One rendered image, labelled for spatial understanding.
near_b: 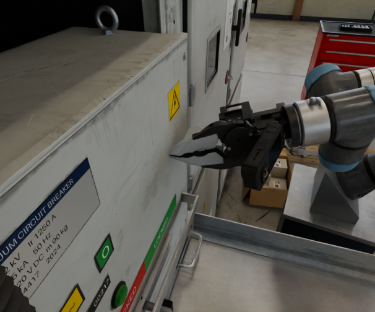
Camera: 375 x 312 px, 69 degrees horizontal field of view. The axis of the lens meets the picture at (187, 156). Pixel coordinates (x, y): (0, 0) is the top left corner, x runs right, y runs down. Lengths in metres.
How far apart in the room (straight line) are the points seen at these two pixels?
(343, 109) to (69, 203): 0.38
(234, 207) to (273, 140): 1.65
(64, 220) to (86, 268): 0.08
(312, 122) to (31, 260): 0.39
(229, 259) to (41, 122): 0.63
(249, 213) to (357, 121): 1.62
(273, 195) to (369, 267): 1.22
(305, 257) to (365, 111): 0.48
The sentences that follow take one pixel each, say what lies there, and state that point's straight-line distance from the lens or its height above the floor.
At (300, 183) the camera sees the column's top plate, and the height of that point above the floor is 0.75.
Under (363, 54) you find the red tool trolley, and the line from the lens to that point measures 2.90.
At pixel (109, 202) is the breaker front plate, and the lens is 0.31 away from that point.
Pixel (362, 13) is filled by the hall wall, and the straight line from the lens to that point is 8.53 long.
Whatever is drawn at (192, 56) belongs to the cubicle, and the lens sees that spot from 0.67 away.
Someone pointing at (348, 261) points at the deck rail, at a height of 0.87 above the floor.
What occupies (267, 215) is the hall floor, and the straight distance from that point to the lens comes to 2.05.
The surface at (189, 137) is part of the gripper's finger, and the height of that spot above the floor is 1.26.
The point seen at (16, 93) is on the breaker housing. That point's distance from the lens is 0.33.
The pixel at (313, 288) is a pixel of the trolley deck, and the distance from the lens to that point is 0.80.
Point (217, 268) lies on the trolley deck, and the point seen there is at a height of 0.85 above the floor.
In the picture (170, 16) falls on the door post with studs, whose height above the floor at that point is 1.40.
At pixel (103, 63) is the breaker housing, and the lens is 0.38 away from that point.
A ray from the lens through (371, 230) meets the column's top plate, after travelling 1.13.
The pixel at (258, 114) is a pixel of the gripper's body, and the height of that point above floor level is 1.28.
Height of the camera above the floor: 1.51
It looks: 38 degrees down
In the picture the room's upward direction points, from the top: straight up
